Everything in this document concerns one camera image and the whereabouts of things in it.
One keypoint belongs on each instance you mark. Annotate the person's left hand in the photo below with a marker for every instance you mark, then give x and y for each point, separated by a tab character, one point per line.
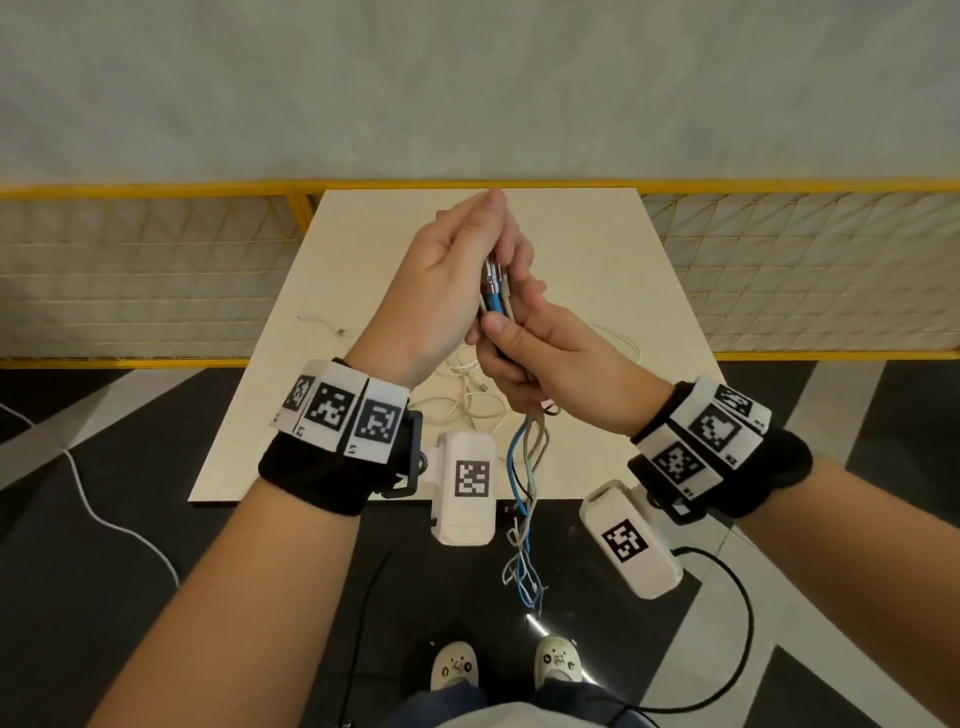
427	300

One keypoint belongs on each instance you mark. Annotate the person's right hand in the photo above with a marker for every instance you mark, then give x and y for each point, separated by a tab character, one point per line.
577	367

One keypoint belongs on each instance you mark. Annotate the person's right thumb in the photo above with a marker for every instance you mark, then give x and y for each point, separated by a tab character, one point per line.
501	325

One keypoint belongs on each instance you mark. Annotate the person's left fingers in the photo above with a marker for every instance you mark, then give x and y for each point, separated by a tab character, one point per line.
499	225

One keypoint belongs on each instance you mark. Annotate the person's left forearm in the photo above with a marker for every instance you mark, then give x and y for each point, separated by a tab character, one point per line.
247	600

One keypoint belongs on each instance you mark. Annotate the person's right forearm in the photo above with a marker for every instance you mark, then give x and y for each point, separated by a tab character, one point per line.
847	577

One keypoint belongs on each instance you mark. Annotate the left wrist marker band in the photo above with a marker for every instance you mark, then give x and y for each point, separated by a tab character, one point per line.
337	435

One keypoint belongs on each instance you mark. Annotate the wrist marker band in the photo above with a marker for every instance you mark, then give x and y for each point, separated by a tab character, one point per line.
712	442
337	435

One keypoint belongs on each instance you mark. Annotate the right wrist marker band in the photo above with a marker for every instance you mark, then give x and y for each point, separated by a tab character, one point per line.
712	442

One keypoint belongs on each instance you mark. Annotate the person's right white shoe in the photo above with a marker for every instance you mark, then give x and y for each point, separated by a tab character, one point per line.
558	660

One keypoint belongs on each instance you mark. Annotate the person's white shoe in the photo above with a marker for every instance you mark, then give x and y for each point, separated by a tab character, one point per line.
558	660
454	664

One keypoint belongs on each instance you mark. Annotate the person's left white shoe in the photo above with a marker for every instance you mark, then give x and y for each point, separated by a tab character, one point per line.
454	664

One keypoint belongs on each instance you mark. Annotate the yellow mesh fence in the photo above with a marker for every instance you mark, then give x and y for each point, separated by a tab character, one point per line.
150	270

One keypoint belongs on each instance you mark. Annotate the person's dark trousers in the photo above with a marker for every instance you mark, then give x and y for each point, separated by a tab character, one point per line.
442	709

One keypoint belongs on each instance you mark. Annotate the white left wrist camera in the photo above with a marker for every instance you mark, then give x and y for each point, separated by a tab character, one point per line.
465	487

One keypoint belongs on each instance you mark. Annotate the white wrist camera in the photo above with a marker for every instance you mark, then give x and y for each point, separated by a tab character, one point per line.
465	487
630	540

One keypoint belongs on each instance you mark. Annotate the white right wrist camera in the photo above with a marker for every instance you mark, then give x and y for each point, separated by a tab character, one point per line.
630	540

